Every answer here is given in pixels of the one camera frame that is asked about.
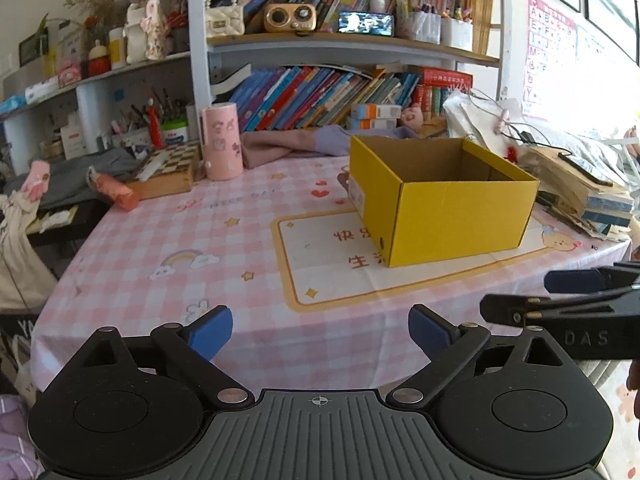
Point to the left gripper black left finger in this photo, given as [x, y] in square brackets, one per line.
[135, 406]

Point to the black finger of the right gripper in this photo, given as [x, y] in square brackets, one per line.
[588, 281]
[518, 311]

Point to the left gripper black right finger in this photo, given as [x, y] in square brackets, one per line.
[501, 406]

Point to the black smartphone on books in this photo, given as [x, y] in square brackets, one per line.
[587, 169]

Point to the yellow cardboard box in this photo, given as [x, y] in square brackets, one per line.
[437, 199]

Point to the white canvas tote bag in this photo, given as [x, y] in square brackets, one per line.
[494, 125]

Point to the pink checkered tablecloth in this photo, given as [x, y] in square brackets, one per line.
[313, 304]

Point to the orange pink liquid bottle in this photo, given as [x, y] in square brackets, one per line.
[120, 194]

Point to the pink pig plush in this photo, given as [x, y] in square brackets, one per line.
[412, 117]

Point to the grey folded garment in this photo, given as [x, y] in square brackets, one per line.
[68, 180]

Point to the wooden chess board box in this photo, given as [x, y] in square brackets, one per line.
[176, 177]

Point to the red thick dictionary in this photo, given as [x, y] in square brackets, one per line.
[442, 78]

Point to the white flat case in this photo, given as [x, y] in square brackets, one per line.
[154, 164]

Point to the pink glove on garment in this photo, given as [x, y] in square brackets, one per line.
[36, 183]

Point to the orange white medicine box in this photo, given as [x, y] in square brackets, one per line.
[366, 111]

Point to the pink cylindrical humidifier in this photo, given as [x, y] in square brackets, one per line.
[222, 148]

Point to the white green-lid jar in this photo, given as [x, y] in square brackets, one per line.
[175, 131]

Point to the clear pen holder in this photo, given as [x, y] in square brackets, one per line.
[420, 26]

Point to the pink purple folded cloth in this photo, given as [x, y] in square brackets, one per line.
[259, 148]

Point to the row of colourful books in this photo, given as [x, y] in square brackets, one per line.
[313, 96]

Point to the smartphone on shelf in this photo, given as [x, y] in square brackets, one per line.
[366, 23]

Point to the white wooden bookshelf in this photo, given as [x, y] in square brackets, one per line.
[211, 68]

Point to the gold retro radio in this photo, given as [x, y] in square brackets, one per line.
[290, 17]

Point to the cream quilted handbag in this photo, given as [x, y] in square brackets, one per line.
[224, 21]

